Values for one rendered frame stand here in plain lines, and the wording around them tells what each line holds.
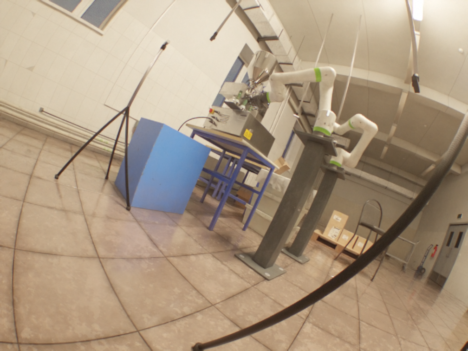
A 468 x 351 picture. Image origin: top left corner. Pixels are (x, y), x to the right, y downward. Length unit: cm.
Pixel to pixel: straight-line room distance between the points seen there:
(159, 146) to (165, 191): 35
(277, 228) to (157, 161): 90
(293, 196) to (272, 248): 35
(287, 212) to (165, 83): 245
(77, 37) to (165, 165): 205
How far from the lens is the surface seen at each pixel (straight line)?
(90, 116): 268
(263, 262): 130
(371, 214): 284
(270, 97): 154
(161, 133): 130
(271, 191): 216
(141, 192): 137
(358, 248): 373
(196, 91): 330
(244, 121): 164
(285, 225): 123
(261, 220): 215
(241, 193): 344
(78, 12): 329
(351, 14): 480
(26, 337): 57
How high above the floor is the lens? 49
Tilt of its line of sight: 1 degrees down
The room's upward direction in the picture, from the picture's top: 25 degrees clockwise
